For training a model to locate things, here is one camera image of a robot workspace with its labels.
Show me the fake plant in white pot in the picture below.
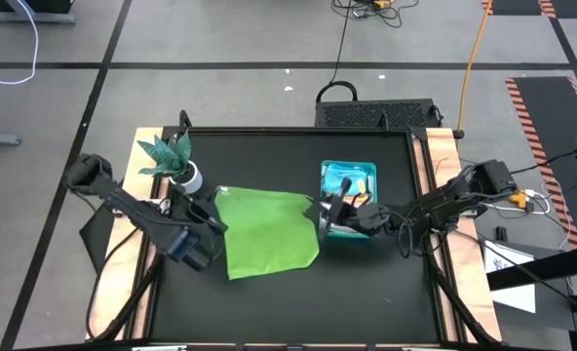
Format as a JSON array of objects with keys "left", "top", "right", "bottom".
[{"left": 136, "top": 130, "right": 204, "bottom": 196}]

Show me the yellow extension cable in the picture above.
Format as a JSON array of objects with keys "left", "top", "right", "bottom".
[{"left": 456, "top": 0, "right": 493, "bottom": 133}]

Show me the black looped power cable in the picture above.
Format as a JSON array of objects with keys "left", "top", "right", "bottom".
[{"left": 316, "top": 0, "right": 360, "bottom": 103}]

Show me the wooden side board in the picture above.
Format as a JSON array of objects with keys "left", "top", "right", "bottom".
[
  {"left": 424, "top": 127, "right": 503, "bottom": 342},
  {"left": 86, "top": 127, "right": 166, "bottom": 341}
]

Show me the lime green microfiber towel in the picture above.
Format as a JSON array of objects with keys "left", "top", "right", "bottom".
[{"left": 213, "top": 184, "right": 321, "bottom": 282}]

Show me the black hazard striped mat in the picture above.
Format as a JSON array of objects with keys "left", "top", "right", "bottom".
[
  {"left": 505, "top": 76, "right": 577, "bottom": 250},
  {"left": 481, "top": 0, "right": 558, "bottom": 20}
]

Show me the white floor cable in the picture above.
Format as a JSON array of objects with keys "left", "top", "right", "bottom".
[{"left": 0, "top": 0, "right": 40, "bottom": 87}]

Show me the black flat sheet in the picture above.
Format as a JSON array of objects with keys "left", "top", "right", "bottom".
[{"left": 78, "top": 209, "right": 119, "bottom": 272}]

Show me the black table frame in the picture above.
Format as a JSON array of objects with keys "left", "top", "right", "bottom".
[{"left": 84, "top": 125, "right": 504, "bottom": 351}]

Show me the white cable bundle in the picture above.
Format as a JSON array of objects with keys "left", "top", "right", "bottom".
[{"left": 482, "top": 187, "right": 554, "bottom": 215}]

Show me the black computer case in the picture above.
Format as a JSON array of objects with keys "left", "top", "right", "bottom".
[{"left": 314, "top": 97, "right": 444, "bottom": 129}]

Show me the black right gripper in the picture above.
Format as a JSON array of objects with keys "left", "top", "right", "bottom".
[{"left": 310, "top": 177, "right": 392, "bottom": 240}]

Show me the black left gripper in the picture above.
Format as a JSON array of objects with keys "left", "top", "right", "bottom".
[{"left": 170, "top": 187, "right": 229, "bottom": 235}]

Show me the black frame beam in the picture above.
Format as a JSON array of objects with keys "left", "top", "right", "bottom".
[{"left": 486, "top": 242, "right": 577, "bottom": 293}]

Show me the teal plastic bin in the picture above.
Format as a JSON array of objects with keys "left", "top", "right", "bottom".
[{"left": 319, "top": 159, "right": 378, "bottom": 240}]

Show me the bright blue microfiber towel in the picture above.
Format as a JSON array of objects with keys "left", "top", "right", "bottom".
[{"left": 323, "top": 163, "right": 373, "bottom": 194}]

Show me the black cable bundle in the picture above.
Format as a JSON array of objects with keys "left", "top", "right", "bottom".
[{"left": 331, "top": 0, "right": 420, "bottom": 29}]

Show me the white printed sign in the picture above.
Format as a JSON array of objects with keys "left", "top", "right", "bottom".
[{"left": 482, "top": 240, "right": 537, "bottom": 314}]

